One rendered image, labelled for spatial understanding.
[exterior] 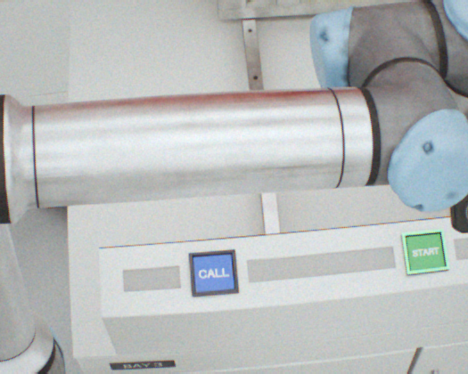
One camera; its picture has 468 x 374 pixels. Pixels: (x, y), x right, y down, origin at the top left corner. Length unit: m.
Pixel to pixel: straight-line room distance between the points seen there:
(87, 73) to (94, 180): 0.89
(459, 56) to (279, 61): 0.74
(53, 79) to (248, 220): 0.60
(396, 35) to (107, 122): 0.26
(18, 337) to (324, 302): 0.41
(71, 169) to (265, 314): 0.61
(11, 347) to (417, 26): 0.51
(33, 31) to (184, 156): 1.10
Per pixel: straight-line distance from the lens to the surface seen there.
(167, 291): 1.30
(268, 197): 1.48
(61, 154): 0.75
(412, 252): 1.32
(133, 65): 1.64
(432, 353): 1.56
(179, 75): 1.62
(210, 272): 1.30
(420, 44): 0.89
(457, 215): 1.04
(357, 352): 1.50
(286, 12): 1.63
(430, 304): 1.37
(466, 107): 0.99
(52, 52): 1.89
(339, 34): 0.89
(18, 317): 1.05
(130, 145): 0.75
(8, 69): 1.93
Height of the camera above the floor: 2.16
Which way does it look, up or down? 62 degrees down
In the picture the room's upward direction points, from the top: 3 degrees counter-clockwise
